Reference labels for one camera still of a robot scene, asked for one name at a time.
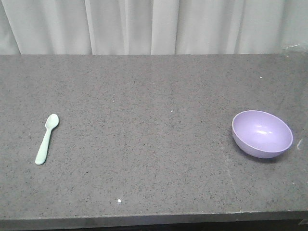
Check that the purple plastic bowl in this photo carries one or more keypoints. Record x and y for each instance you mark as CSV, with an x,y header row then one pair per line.
x,y
260,134

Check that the mint green plastic spoon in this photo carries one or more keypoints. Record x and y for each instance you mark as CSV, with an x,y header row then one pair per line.
x,y
51,123

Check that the white curtain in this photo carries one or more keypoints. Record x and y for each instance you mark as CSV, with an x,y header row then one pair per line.
x,y
103,27

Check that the grey stone countertop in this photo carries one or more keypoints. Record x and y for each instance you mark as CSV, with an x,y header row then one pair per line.
x,y
147,140

